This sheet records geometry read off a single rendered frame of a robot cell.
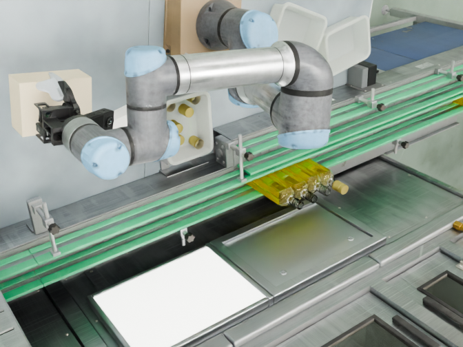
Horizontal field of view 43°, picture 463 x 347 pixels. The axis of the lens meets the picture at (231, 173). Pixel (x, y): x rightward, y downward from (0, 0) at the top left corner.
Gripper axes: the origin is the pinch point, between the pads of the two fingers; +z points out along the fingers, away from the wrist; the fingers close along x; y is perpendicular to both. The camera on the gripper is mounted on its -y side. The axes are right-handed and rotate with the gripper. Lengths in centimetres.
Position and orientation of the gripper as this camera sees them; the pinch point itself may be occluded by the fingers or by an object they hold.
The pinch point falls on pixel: (54, 103)
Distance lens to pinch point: 139.2
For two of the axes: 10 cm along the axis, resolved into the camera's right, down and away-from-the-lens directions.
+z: -5.7, -3.8, 7.3
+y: -8.2, 1.7, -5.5
